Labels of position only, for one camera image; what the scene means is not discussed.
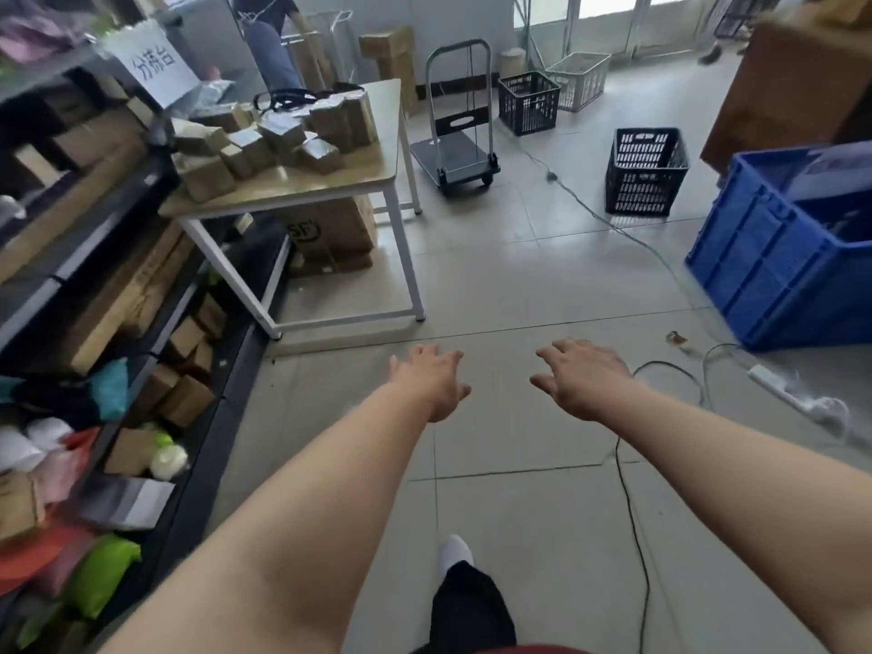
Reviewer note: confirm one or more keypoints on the person's black trouser leg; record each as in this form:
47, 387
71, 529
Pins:
467, 612

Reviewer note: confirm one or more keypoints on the wooden table with white legs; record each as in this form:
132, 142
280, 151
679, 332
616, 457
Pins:
327, 183

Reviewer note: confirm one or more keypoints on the person's left forearm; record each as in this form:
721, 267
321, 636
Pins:
306, 524

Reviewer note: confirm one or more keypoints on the large brown cardboard box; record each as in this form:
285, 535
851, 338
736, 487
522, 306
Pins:
776, 88

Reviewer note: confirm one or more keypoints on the large black plastic crate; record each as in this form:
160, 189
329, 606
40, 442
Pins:
647, 176

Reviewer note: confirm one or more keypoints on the grey plastic bag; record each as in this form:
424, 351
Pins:
831, 170

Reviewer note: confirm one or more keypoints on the printed cardboard box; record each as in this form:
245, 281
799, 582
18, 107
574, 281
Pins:
334, 231

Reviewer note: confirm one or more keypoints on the dark metal shelving rack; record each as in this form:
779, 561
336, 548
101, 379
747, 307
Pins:
82, 246

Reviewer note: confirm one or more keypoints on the long flat cardboard box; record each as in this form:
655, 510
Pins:
68, 204
122, 299

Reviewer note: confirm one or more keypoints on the small brown scrap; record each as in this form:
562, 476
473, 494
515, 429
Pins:
676, 339

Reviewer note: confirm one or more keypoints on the white power strip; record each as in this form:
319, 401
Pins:
783, 388

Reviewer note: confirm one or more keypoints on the person's white shoe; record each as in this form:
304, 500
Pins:
455, 553

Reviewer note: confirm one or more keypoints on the red plastic parcel bag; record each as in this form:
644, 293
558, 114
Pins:
31, 561

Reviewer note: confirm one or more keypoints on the pile of taped cardboard parcels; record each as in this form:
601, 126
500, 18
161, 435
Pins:
204, 176

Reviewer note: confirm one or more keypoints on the green plastic parcel bag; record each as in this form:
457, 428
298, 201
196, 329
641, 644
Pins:
102, 575

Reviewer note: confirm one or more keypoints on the teal plastic parcel bag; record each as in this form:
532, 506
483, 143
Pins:
109, 391

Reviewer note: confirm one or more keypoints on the stack of brown cardboard boxes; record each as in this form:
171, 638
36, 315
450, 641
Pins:
392, 54

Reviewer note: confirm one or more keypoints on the white plastic parcel bag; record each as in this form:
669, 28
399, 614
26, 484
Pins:
31, 442

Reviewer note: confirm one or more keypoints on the glass door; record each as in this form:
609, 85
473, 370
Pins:
613, 20

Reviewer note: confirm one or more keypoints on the folding platform trolley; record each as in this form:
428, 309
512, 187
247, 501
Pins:
453, 160

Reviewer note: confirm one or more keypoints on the white paper sign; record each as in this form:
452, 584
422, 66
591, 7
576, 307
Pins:
153, 67

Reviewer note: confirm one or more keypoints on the pink plastic parcel bag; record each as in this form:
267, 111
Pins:
65, 466

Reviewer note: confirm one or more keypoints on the person's right thumb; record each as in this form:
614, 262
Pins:
543, 385

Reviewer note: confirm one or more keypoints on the blue plastic bin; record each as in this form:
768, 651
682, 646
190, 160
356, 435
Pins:
763, 265

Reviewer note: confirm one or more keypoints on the person's left hand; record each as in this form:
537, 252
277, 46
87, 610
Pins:
428, 384

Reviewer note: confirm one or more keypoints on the small black plastic crate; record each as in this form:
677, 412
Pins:
528, 105

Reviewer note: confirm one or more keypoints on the group of small cardboard boxes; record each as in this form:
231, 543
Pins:
187, 398

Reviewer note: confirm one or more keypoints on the person's right forearm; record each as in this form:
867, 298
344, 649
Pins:
736, 483

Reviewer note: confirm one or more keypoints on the person's left thumb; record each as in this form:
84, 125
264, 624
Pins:
460, 395

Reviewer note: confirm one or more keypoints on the white plastic crate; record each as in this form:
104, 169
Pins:
579, 85

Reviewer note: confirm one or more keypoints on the grey plastic mailer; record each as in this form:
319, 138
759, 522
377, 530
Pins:
129, 500

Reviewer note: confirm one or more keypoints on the white round bundle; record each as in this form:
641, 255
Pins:
169, 461

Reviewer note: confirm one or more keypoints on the person's right hand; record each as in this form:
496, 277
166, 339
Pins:
589, 384

